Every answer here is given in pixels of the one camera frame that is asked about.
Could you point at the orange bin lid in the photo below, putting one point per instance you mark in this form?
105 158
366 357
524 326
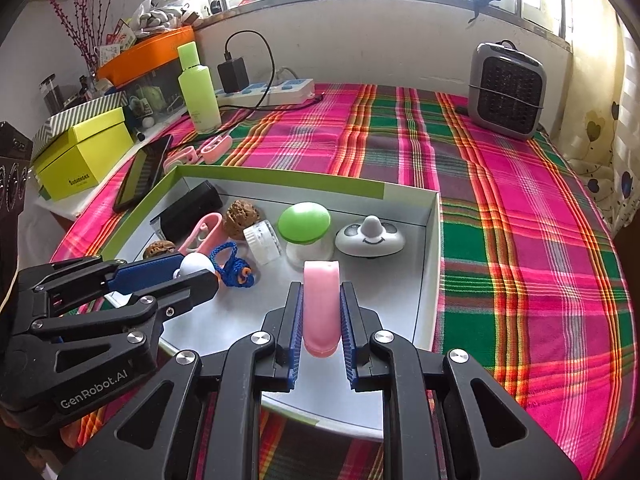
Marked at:
150 52

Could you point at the white grey knob toy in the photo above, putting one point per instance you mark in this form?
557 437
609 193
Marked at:
367 245

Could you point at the pink green plaid blanket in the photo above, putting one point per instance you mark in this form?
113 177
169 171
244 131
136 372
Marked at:
525 260

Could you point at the light green bottle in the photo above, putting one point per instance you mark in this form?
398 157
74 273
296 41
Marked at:
200 95

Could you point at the small clear white jar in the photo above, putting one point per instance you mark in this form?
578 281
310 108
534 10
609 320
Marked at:
262 245

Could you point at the green white cardboard box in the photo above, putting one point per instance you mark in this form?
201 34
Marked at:
380 285

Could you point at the green plush toy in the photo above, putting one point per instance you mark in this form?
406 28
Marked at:
149 99

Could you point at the colourful card packets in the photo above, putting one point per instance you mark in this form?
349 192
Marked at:
117 42

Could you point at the heart print curtain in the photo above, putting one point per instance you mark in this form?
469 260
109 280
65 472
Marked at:
595 170

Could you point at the red berry branches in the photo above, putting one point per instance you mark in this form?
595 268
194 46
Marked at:
92 60

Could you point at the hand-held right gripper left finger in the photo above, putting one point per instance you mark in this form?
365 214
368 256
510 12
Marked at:
295 330

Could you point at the white ball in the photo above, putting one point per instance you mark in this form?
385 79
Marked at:
196 264

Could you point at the clear storage bin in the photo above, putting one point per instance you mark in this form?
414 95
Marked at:
165 90

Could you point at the small pink case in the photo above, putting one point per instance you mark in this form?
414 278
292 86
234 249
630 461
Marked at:
215 149

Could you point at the black charger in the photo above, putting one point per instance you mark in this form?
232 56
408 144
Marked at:
232 75

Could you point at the dark glass jar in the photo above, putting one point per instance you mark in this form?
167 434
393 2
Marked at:
51 97

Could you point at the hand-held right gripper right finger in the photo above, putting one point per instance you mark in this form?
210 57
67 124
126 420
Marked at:
350 335

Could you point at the pink white clip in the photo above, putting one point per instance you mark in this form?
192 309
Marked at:
212 230

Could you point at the black smartphone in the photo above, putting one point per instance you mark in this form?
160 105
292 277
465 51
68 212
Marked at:
142 175

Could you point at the grey white striped box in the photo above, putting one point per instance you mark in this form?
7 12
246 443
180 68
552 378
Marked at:
85 110

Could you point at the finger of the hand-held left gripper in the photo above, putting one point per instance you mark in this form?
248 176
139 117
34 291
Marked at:
195 287
145 272

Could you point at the green white mushroom toy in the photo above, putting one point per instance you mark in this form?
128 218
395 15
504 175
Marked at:
305 222

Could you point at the black flashlight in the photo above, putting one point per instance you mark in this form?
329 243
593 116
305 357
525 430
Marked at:
190 210

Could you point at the brown walnut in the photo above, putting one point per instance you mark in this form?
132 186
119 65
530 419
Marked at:
240 217
160 249

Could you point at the grey space heater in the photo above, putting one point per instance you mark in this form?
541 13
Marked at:
505 95

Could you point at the small pink clip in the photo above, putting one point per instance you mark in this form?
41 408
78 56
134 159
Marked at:
182 156

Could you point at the white power strip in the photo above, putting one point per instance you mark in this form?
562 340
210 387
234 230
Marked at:
290 87

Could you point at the white gloves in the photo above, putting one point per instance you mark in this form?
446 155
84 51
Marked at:
162 12

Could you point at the yellow green box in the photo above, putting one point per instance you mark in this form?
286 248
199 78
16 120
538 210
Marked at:
85 160

